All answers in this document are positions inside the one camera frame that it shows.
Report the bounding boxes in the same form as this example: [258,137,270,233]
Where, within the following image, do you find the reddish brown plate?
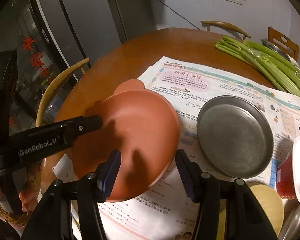
[72,79,180,202]

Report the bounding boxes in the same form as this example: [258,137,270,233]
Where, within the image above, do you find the red paper window decorations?
[23,36,49,79]

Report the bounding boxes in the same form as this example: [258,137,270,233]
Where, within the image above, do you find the green celery bunch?
[214,36,300,97]

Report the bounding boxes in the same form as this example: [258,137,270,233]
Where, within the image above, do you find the stainless steel mixing bowl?
[261,39,290,61]

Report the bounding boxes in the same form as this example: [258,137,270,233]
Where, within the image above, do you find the grey metal plate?
[197,95,274,179]

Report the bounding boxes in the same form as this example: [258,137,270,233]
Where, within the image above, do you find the grey refrigerator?
[29,0,156,70]

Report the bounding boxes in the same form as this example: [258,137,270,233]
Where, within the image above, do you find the left hand red nails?
[0,160,42,231]

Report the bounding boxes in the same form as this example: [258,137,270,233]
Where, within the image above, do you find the red and white bowl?
[276,136,300,203]

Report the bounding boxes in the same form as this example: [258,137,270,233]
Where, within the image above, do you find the yellow scalloped plate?
[249,184,285,236]

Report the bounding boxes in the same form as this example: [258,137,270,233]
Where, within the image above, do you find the black power cable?
[149,0,201,30]

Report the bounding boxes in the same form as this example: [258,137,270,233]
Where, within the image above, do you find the light wooden armchair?
[36,57,90,127]

